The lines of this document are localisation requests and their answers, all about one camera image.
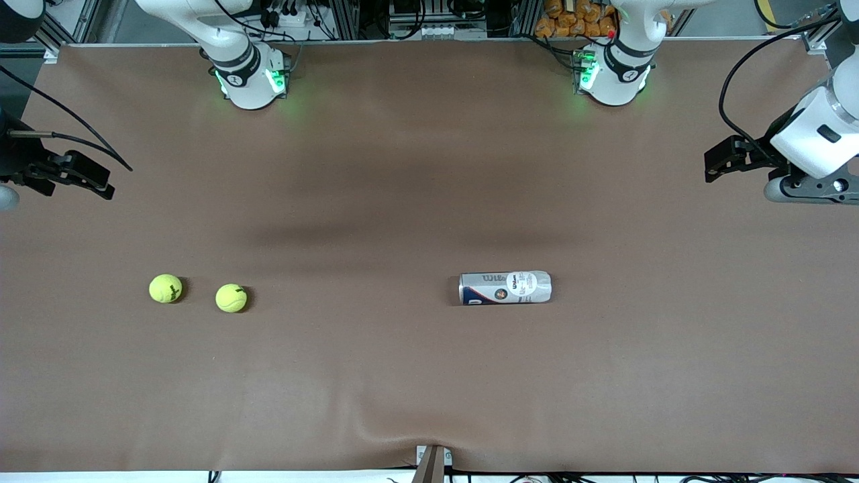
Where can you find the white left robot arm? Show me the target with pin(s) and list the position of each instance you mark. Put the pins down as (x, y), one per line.
(614, 80)

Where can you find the yellow tennis ball black logo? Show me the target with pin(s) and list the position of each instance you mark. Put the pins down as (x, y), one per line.
(166, 288)

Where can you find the white power strip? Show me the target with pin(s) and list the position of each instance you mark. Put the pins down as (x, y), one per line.
(288, 19)

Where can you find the grey bracket plate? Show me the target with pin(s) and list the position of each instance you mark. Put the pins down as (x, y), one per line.
(448, 457)

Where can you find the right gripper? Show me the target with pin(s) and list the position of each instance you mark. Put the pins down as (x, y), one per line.
(15, 158)

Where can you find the tennis ball can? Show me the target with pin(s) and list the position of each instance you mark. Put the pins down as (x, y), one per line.
(503, 288)

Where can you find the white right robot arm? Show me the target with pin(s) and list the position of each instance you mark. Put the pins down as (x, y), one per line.
(248, 80)

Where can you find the brown mounting bar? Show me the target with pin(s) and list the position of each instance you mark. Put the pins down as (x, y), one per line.
(429, 468)

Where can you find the white connector block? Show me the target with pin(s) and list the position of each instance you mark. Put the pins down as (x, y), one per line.
(443, 31)

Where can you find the orange packets pile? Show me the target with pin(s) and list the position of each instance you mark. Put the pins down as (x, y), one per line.
(570, 19)

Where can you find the aluminium frame strut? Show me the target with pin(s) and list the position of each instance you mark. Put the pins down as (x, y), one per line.
(52, 37)
(815, 41)

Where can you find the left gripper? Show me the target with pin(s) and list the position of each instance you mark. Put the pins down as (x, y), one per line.
(777, 133)

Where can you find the brown table mat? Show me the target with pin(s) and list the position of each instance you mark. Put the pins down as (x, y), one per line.
(429, 376)

